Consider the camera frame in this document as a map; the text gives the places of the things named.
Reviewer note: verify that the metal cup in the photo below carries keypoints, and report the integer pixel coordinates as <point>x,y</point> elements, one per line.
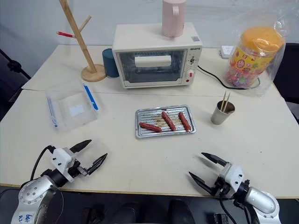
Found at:
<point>219,117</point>

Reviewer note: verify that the teal round canister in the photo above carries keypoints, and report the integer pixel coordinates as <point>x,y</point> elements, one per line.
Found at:
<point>109,63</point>

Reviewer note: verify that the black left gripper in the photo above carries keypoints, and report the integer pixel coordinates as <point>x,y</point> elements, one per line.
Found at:
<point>76,171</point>

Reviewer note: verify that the white power socket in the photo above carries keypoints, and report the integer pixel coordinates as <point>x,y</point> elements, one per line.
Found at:
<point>226,51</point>

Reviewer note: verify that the small black box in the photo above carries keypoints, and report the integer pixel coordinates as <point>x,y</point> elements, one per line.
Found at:
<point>220,219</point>

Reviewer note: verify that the candy jar in plastic bag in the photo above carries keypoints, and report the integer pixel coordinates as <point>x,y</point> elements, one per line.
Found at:
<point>275,77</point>

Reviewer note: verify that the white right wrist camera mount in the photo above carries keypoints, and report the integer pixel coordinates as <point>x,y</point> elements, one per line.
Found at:
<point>232,177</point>

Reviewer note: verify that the candy jar orange lid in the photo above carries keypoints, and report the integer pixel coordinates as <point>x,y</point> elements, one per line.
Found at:
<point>252,56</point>

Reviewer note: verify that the red sausage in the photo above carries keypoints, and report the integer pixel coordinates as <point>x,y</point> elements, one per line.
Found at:
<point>168,121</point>
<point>185,122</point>
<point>150,127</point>

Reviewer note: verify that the pink mug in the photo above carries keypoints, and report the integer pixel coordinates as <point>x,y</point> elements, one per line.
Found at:
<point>171,18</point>

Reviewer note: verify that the white toaster oven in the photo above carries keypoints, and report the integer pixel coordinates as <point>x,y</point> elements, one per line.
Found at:
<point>149,39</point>

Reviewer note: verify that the white chopstick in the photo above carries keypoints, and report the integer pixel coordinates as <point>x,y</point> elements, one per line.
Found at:
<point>227,101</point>
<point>224,100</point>

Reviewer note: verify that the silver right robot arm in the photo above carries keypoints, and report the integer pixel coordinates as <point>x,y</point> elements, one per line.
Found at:
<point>259,198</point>

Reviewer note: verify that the clear plastic box blue latches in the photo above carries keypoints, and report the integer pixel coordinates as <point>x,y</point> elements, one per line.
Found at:
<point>70,109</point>

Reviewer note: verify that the bamboo mug tree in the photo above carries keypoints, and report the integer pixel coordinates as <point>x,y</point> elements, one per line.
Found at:
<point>80,39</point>

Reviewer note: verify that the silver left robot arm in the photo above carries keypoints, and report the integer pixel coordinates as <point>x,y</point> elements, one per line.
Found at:
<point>32,190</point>

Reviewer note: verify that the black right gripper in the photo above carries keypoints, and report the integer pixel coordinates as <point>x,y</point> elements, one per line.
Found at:
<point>222,189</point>

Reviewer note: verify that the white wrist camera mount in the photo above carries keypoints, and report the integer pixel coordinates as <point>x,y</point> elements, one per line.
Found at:
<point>61,158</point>
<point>232,177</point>

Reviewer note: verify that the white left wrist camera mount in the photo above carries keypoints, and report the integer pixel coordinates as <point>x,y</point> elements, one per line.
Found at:
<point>61,158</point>

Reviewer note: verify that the ribbed metal tray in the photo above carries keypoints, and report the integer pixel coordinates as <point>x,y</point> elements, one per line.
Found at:
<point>144,134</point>

